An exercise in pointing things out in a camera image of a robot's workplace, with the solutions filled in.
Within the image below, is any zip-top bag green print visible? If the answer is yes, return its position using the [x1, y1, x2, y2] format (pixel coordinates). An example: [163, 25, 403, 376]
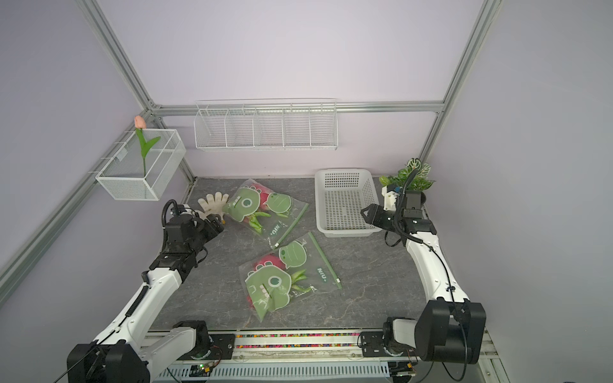
[222, 179, 309, 249]
[239, 232, 343, 322]

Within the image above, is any pink dragon fruit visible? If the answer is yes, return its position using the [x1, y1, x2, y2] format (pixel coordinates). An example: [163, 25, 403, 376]
[246, 255, 290, 311]

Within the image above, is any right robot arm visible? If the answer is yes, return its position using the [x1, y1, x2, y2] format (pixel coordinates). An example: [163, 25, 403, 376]
[361, 204, 486, 365]

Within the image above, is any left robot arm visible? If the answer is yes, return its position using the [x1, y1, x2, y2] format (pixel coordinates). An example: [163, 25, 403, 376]
[63, 209, 223, 382]

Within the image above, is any dragon fruit in far bag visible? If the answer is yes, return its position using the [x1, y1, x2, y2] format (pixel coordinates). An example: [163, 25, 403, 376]
[251, 183, 271, 224]

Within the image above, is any potted green plant black vase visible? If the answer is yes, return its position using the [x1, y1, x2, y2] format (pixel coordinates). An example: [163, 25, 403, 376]
[379, 157, 434, 205]

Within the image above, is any white knit glove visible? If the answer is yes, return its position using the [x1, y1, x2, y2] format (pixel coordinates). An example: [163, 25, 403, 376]
[197, 191, 229, 223]

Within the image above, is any white plastic basket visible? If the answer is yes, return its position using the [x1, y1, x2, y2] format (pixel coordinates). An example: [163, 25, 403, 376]
[314, 169, 381, 238]

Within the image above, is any artificial pink tulip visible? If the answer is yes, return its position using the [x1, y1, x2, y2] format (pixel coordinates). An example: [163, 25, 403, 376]
[134, 116, 161, 178]

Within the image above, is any white mesh wall box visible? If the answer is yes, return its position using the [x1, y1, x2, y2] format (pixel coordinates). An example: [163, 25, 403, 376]
[96, 129, 186, 201]

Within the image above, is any white wire wall shelf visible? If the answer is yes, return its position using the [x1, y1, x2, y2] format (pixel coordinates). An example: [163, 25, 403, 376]
[194, 98, 338, 151]

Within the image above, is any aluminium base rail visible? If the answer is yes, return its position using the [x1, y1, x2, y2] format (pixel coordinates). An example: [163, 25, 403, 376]
[143, 328, 494, 367]

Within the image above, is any white vented cable duct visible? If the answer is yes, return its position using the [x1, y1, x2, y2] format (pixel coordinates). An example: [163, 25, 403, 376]
[155, 361, 391, 382]

